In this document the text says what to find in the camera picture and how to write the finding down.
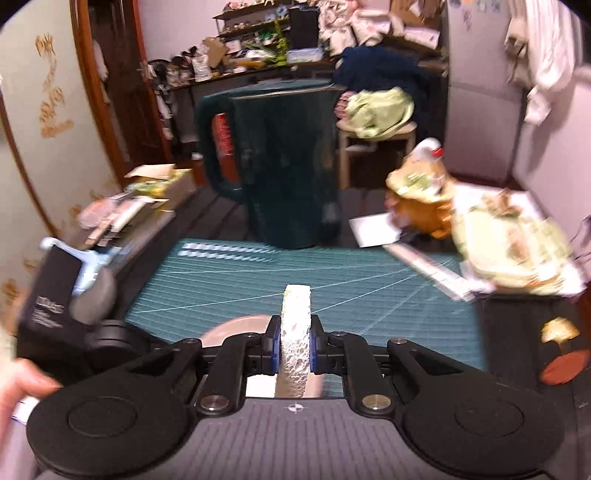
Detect light green bag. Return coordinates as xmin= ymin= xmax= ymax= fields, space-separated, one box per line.
xmin=344 ymin=88 xmax=416 ymax=141

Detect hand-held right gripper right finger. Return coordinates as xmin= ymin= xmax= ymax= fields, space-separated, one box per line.
xmin=309 ymin=315 xmax=472 ymax=418

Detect person's left hand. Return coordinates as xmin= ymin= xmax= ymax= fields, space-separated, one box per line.
xmin=0 ymin=357 xmax=63 ymax=416

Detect grey refrigerator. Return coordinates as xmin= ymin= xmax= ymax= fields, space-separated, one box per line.
xmin=441 ymin=0 xmax=525 ymax=185

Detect white pen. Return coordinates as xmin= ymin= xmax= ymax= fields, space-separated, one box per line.
xmin=383 ymin=241 xmax=476 ymax=303

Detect green cutting mat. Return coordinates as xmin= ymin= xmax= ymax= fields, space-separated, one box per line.
xmin=117 ymin=237 xmax=483 ymax=400

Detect dark blue fleece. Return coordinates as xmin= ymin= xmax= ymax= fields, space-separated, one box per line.
xmin=332 ymin=46 xmax=448 ymax=134

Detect clear plastic pouch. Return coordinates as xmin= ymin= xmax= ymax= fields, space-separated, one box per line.
xmin=76 ymin=198 xmax=116 ymax=229

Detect cluttered wooden desk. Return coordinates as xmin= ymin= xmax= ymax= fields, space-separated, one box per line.
xmin=152 ymin=60 xmax=448 ymax=144

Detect red sign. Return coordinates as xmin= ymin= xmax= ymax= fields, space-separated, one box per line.
xmin=211 ymin=113 xmax=241 ymax=183

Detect dark green kettle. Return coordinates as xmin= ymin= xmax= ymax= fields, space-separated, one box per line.
xmin=194 ymin=78 xmax=348 ymax=250

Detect green toy crane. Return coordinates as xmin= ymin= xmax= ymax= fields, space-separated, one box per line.
xmin=272 ymin=18 xmax=289 ymax=63

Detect brown wooden door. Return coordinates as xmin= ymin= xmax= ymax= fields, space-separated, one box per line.
xmin=69 ymin=0 xmax=178 ymax=176

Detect beige crumpled fabric scrap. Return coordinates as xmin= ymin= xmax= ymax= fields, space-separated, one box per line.
xmin=482 ymin=189 xmax=513 ymax=215

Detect display shelf with figurines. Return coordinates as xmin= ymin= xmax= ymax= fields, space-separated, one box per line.
xmin=212 ymin=0 xmax=296 ymax=42

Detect pink wire whisk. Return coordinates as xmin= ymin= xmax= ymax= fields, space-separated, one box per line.
xmin=335 ymin=92 xmax=356 ymax=121

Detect white oval sponge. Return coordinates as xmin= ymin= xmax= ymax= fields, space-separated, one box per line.
xmin=274 ymin=284 xmax=312 ymax=400

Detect white hanging clothes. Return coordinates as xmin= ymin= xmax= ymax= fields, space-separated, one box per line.
xmin=505 ymin=0 xmax=578 ymax=125

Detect cardboard box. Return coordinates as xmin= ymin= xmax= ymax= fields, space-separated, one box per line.
xmin=390 ymin=0 xmax=444 ymax=28

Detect orange bear ceramic mug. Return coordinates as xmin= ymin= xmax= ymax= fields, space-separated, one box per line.
xmin=388 ymin=185 xmax=458 ymax=240

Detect black box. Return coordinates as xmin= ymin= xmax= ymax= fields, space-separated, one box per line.
xmin=288 ymin=6 xmax=320 ymax=49

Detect beige clothes pile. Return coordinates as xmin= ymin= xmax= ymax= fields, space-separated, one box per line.
xmin=318 ymin=0 xmax=393 ymax=47

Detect yellow green carton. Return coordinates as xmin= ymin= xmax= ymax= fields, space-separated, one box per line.
xmin=124 ymin=164 xmax=197 ymax=213

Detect stack of pale green lids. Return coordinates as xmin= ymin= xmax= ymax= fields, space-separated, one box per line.
xmin=451 ymin=191 xmax=586 ymax=296

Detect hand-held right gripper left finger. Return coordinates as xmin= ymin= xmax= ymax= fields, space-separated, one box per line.
xmin=117 ymin=315 xmax=282 ymax=418

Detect small pale green container lid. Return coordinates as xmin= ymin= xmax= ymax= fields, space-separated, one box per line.
xmin=462 ymin=203 xmax=555 ymax=273

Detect pale wooden stool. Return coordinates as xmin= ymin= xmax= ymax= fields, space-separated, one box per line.
xmin=336 ymin=117 xmax=419 ymax=190

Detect tan folded fabric scrap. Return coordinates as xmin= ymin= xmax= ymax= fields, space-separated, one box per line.
xmin=508 ymin=226 xmax=532 ymax=259

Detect white paper card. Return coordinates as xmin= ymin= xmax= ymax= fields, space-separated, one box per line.
xmin=348 ymin=212 xmax=407 ymax=247

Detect stack of white papers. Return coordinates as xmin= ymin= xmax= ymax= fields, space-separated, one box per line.
xmin=450 ymin=185 xmax=589 ymax=301

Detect clear plastic box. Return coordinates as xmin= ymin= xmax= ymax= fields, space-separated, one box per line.
xmin=286 ymin=46 xmax=324 ymax=64

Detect stack of books and papers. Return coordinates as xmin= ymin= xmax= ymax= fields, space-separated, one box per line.
xmin=76 ymin=191 xmax=195 ymax=259

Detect white ceramic bowl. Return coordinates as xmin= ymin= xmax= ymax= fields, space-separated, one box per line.
xmin=201 ymin=314 xmax=324 ymax=400

